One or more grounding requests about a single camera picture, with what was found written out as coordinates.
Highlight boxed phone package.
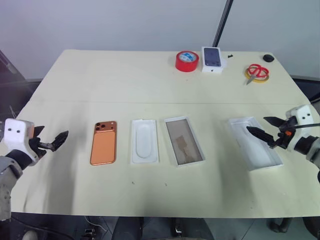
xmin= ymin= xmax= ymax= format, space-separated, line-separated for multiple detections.
xmin=201 ymin=46 xmax=228 ymax=75

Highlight white phone box base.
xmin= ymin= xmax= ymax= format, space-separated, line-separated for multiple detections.
xmin=164 ymin=115 xmax=206 ymax=168

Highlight black chair castor base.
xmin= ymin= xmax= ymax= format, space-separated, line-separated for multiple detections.
xmin=268 ymin=217 xmax=293 ymax=234

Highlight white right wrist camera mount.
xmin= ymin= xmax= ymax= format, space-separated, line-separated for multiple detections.
xmin=284 ymin=104 xmax=315 ymax=153

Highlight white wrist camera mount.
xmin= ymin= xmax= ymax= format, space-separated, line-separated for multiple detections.
xmin=284 ymin=104 xmax=315 ymax=153
xmin=0 ymin=118 xmax=41 ymax=163

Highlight phone box lid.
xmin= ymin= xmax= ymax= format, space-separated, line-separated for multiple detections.
xmin=227 ymin=115 xmax=286 ymax=172

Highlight red tape roll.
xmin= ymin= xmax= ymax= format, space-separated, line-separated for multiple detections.
xmin=174 ymin=50 xmax=200 ymax=73

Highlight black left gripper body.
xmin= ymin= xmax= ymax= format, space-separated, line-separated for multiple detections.
xmin=27 ymin=136 xmax=55 ymax=159

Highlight black slanted pole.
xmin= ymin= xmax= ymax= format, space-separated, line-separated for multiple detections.
xmin=212 ymin=0 xmax=234 ymax=48

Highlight yellow tape roll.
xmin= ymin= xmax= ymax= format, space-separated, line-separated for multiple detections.
xmin=244 ymin=66 xmax=271 ymax=83

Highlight white moulded tray insert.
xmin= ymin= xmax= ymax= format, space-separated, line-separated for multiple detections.
xmin=129 ymin=118 xmax=161 ymax=165

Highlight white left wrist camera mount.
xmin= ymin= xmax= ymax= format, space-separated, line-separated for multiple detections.
xmin=0 ymin=118 xmax=41 ymax=163

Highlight red-handled scissors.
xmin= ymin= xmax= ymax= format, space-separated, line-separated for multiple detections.
xmin=245 ymin=63 xmax=270 ymax=86

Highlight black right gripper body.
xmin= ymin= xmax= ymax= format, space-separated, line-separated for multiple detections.
xmin=269 ymin=117 xmax=298 ymax=150

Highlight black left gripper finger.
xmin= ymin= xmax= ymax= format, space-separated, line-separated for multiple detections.
xmin=51 ymin=130 xmax=70 ymax=152
xmin=33 ymin=125 xmax=46 ymax=138

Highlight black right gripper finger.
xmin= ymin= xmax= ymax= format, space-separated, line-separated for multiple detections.
xmin=246 ymin=125 xmax=276 ymax=148
xmin=263 ymin=116 xmax=285 ymax=130

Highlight orange smartphone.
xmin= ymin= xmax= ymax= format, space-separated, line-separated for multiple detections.
xmin=89 ymin=120 xmax=118 ymax=166

